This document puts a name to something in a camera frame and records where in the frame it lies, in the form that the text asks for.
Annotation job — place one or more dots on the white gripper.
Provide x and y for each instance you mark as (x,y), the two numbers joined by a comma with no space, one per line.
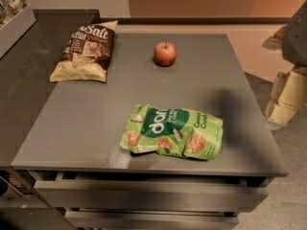
(295,41)

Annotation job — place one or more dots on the red apple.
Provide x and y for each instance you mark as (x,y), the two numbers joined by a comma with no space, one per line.
(165,53)

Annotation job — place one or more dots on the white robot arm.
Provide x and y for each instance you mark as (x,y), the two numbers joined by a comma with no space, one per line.
(289,91)

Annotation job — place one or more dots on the green rice chip bag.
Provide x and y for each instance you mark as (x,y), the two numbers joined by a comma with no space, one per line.
(182,133)

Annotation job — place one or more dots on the brown sea salt chip bag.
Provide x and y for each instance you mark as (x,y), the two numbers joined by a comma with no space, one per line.
(88,54)

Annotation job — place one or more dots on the grey upper drawer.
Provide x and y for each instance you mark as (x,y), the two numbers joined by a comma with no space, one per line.
(151,192)

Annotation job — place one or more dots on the grey drawer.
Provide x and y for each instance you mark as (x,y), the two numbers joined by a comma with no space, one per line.
(151,192)
(143,221)

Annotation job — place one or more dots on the grey lower drawer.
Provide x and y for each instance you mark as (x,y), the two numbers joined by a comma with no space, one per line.
(143,221)

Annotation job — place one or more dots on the grey tray with snacks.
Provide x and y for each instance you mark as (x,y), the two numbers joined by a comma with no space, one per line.
(16,18)

